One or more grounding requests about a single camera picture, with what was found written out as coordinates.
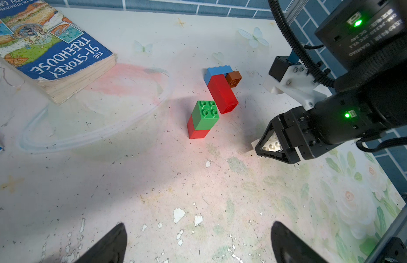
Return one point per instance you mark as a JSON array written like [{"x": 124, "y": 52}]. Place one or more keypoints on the red base lego brick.
[{"x": 226, "y": 101}]

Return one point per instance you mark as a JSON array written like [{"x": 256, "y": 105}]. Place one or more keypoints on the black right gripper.
[{"x": 298, "y": 138}]

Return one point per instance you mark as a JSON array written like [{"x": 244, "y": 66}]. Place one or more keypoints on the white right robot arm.
[{"x": 369, "y": 39}]

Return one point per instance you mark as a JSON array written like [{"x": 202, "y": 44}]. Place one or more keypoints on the white lego plate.
[{"x": 272, "y": 146}]

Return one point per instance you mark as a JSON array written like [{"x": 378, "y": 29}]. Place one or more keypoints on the orange lego brick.
[{"x": 233, "y": 78}]

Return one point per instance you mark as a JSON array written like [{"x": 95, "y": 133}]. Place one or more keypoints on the blue Treehouse paperback book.
[{"x": 49, "y": 50}]

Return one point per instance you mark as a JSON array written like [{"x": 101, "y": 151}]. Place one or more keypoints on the light blue long lego brick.
[{"x": 221, "y": 70}]

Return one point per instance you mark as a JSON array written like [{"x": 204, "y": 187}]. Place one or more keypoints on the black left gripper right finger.
[{"x": 289, "y": 248}]

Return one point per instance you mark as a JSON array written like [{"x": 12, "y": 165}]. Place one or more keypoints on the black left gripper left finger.
[{"x": 109, "y": 249}]

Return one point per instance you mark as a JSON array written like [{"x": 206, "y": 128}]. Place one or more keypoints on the green lego brick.
[{"x": 205, "y": 115}]

